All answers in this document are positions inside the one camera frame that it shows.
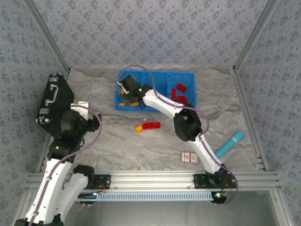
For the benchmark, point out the clear plastic piece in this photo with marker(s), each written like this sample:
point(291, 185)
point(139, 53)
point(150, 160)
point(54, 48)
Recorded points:
point(145, 119)

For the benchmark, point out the black hard case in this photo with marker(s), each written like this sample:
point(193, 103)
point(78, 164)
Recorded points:
point(58, 94)

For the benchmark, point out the small red lego brick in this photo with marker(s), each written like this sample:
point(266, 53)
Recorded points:
point(157, 125)

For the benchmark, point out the aluminium frame post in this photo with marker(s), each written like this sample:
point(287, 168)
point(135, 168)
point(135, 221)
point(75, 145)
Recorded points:
point(47, 35)
point(256, 35)

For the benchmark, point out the playing card box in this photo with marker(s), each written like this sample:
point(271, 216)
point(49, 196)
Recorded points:
point(189, 158)

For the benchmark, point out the teal cylindrical tube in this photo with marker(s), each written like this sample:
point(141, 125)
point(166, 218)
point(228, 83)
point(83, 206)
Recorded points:
point(230, 144)

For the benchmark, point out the small circuit board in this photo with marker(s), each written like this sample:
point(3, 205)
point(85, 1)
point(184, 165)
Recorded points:
point(90, 195)
point(218, 196)

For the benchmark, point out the orange round lego piece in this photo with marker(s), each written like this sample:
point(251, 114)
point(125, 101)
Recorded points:
point(123, 91)

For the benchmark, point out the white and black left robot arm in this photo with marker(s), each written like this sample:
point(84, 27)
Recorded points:
point(51, 183)

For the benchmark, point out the long narrow red lego brick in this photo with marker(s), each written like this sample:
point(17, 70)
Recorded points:
point(173, 93)

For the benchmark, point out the aluminium mounting rail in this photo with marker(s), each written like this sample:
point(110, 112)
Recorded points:
point(152, 179)

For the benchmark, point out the blue plastic compartment bin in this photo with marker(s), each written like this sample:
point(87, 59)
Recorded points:
point(160, 80)

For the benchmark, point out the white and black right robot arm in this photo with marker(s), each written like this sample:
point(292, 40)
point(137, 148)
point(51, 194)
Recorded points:
point(207, 153)

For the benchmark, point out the yellow lego brick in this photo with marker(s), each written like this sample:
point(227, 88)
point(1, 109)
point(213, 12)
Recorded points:
point(135, 104)
point(139, 129)
point(129, 103)
point(99, 114)

